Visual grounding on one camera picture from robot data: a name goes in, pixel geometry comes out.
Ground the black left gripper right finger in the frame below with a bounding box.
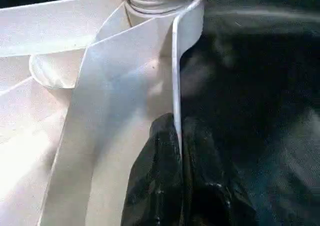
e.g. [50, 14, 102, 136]
[181, 116, 258, 226]

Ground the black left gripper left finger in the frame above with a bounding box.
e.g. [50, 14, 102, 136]
[121, 111, 186, 226]

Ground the white plastic table top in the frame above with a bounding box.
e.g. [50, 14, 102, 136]
[0, 0, 208, 226]

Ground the black mat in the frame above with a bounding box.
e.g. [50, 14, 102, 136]
[0, 0, 320, 226]

